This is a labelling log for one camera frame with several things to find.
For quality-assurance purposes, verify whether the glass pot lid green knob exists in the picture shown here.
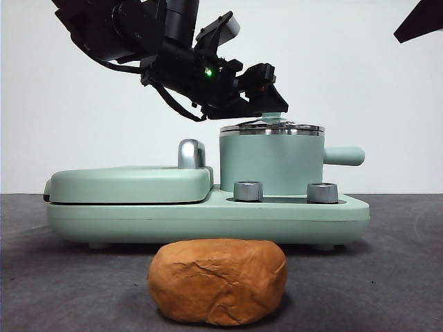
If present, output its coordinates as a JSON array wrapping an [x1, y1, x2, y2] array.
[[220, 112, 326, 135]]

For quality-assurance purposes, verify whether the brown potato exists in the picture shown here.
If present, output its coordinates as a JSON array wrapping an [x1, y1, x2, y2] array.
[[147, 237, 289, 326]]

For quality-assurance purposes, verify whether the mint green steamer pot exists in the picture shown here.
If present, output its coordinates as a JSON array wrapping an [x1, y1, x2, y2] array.
[[219, 129, 366, 194]]

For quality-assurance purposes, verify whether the silver control knob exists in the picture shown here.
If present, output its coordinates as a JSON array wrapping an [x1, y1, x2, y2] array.
[[233, 180, 264, 202], [307, 182, 339, 204]]

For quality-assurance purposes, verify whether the mint green breakfast machine base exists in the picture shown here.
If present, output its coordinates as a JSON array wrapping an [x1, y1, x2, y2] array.
[[46, 185, 371, 250]]

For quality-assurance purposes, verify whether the mint green griddle cover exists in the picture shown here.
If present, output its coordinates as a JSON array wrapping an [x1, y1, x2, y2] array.
[[43, 165, 215, 205]]

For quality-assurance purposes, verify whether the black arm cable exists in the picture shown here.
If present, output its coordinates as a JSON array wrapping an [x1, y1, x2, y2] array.
[[89, 55, 153, 75], [157, 84, 208, 122]]

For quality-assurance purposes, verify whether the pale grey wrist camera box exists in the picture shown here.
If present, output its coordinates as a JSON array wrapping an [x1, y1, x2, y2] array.
[[221, 11, 241, 39]]

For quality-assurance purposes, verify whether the chrome griddle cover handle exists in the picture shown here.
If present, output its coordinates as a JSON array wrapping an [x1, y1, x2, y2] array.
[[177, 138, 208, 169]]

